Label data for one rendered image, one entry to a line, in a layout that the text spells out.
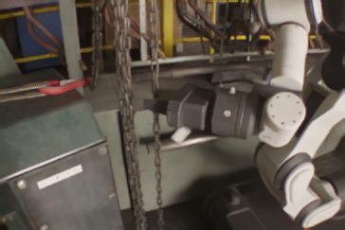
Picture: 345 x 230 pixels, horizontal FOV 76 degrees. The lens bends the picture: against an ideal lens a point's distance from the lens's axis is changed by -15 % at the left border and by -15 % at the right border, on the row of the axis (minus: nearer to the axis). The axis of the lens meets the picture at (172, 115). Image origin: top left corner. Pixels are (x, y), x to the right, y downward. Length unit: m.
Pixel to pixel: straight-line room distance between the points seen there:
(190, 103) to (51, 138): 0.28
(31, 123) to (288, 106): 0.47
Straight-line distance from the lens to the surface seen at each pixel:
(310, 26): 0.58
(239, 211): 1.15
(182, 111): 0.45
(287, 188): 0.79
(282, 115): 0.42
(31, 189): 0.53
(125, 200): 1.35
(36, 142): 0.52
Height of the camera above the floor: 1.07
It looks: 29 degrees down
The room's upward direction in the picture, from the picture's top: straight up
